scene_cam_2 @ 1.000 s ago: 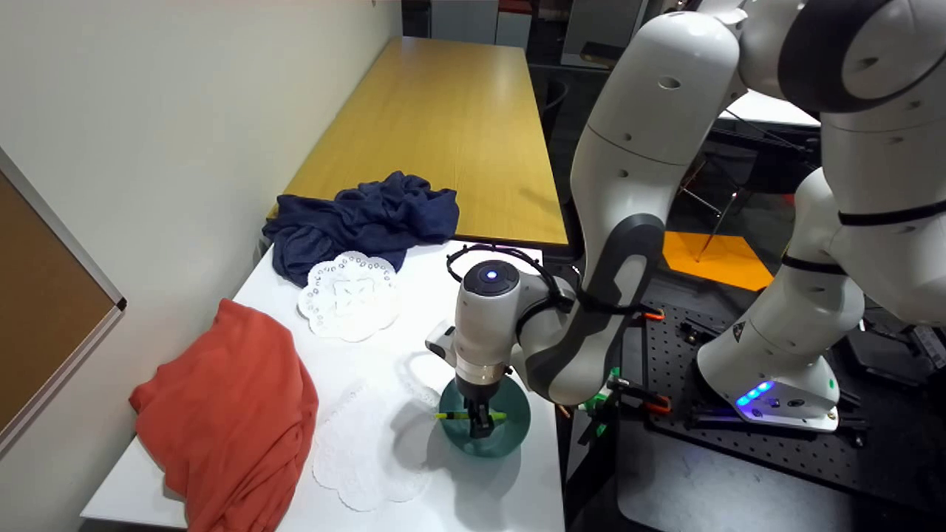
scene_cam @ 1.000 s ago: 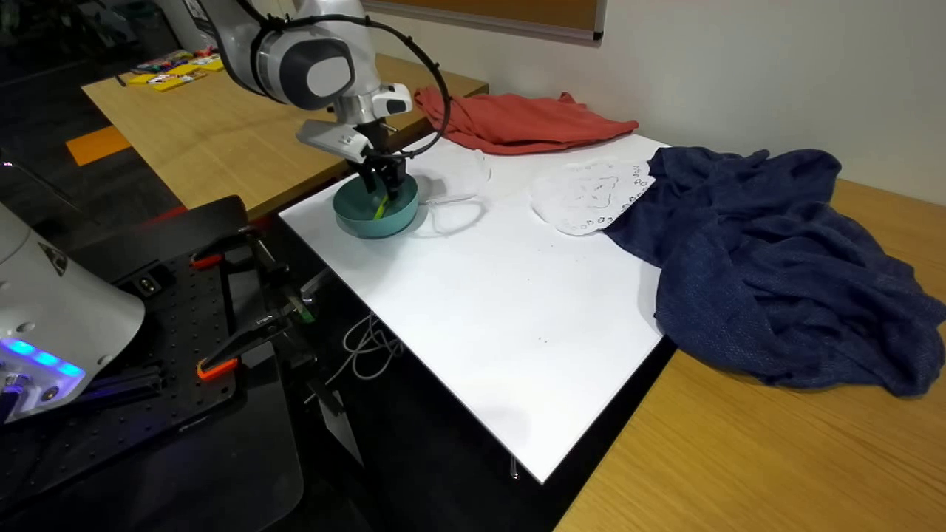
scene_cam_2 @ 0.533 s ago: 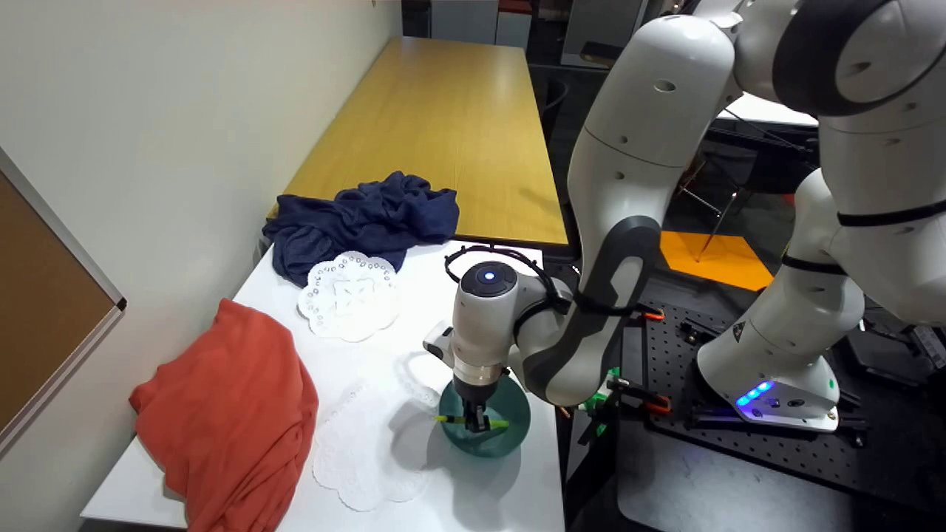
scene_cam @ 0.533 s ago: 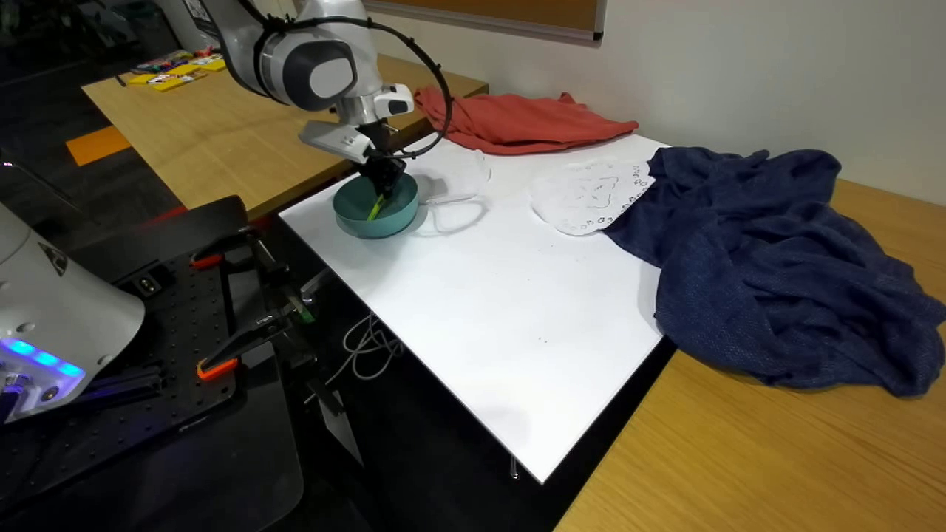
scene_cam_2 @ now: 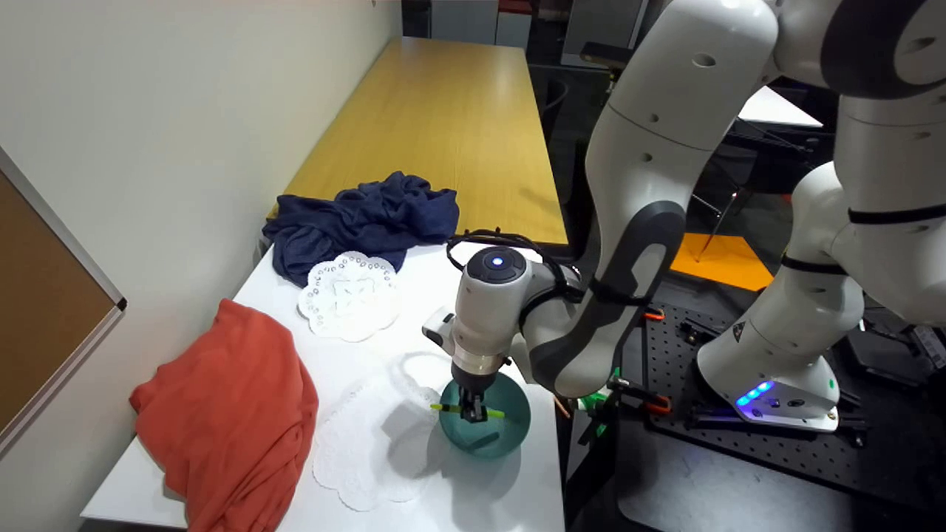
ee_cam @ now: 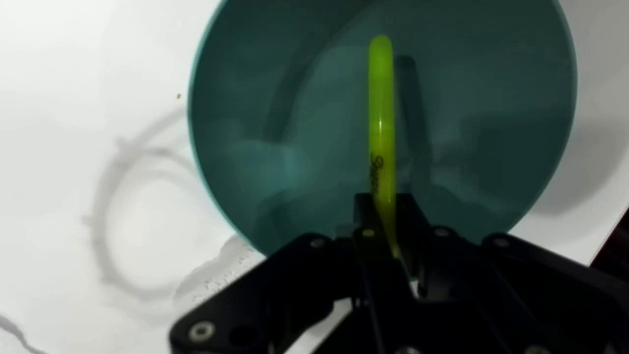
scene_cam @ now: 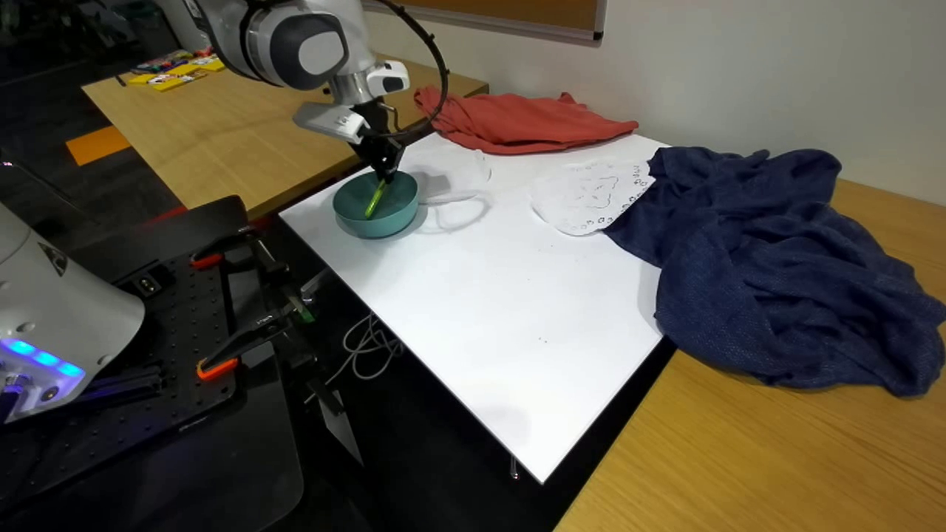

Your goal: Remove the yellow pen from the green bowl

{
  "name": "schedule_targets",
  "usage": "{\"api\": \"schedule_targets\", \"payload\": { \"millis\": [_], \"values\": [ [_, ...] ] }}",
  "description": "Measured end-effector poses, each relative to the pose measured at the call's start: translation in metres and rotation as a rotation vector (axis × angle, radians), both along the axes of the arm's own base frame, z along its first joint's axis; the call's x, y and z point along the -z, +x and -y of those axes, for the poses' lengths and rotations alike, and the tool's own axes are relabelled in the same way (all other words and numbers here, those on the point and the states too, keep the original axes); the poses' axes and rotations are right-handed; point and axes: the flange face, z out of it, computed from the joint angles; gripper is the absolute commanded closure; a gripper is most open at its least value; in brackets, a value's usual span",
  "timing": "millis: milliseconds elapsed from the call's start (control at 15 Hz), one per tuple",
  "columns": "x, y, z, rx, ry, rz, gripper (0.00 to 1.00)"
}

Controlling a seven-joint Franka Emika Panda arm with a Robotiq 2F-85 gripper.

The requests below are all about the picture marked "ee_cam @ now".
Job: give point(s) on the yellow pen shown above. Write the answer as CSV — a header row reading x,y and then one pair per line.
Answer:
x,y
381,124

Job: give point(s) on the plain white paper doily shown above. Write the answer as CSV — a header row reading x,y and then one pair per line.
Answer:
x,y
216,271

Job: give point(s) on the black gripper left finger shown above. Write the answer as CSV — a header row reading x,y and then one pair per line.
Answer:
x,y
314,295

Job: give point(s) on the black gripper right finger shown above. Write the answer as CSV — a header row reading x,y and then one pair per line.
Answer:
x,y
497,295

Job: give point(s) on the green bowl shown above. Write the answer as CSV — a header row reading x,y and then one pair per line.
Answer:
x,y
294,118

